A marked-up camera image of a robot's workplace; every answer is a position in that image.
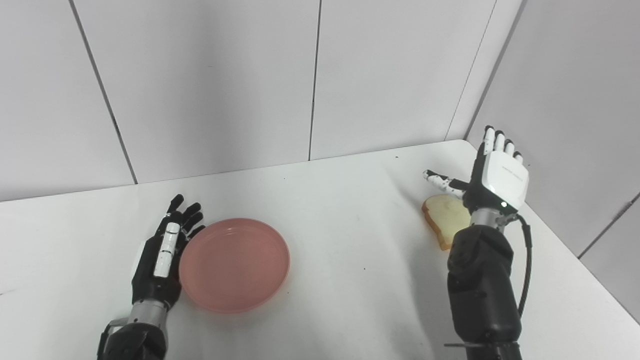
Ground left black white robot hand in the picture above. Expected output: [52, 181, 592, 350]
[130, 194, 206, 311]

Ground slice of white bread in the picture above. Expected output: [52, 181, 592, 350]
[421, 194, 473, 251]

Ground pink round plate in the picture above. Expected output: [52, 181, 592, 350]
[178, 217, 291, 315]

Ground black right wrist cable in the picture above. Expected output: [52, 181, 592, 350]
[515, 214, 534, 318]

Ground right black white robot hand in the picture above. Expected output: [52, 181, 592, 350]
[423, 125, 530, 217]

